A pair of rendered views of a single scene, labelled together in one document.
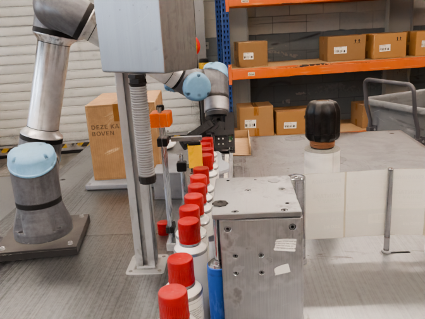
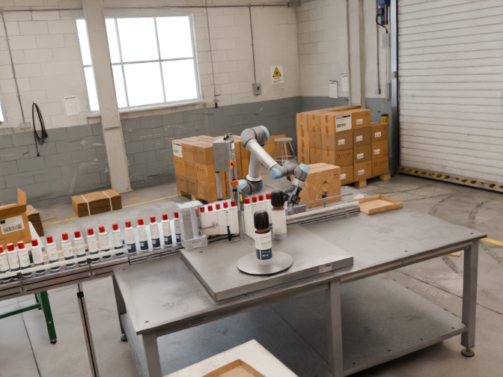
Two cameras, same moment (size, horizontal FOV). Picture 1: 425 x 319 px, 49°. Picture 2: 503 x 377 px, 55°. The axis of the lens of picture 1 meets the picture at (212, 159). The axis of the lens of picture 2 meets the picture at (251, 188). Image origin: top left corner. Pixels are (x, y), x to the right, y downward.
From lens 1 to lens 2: 284 cm
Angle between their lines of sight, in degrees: 62
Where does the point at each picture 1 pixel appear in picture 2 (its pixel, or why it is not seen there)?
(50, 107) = (251, 169)
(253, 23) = not seen: outside the picture
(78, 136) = (488, 177)
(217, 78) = (298, 171)
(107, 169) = not seen: hidden behind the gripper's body
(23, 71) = (456, 117)
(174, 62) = (218, 168)
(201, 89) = (273, 175)
